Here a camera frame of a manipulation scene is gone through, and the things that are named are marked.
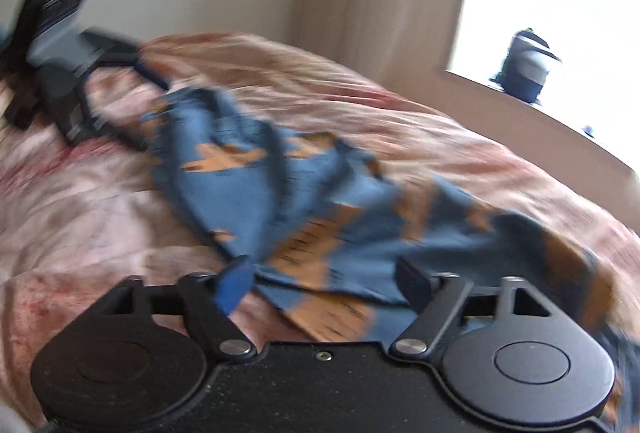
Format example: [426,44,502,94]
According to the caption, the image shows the window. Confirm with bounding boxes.
[446,0,640,166]

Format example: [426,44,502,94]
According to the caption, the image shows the blue pants with orange print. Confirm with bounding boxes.
[140,86,640,433]

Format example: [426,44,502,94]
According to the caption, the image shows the blue and grey backpack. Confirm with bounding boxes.
[491,28,564,105]

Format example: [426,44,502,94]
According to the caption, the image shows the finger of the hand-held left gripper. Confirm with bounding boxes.
[79,76,151,151]
[85,28,171,90]

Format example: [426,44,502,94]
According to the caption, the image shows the pink patterned blanket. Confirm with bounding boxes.
[0,30,640,433]

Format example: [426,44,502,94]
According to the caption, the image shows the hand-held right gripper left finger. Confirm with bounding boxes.
[102,255,257,361]

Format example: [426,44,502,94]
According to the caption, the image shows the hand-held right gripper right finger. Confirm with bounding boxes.
[390,258,556,359]

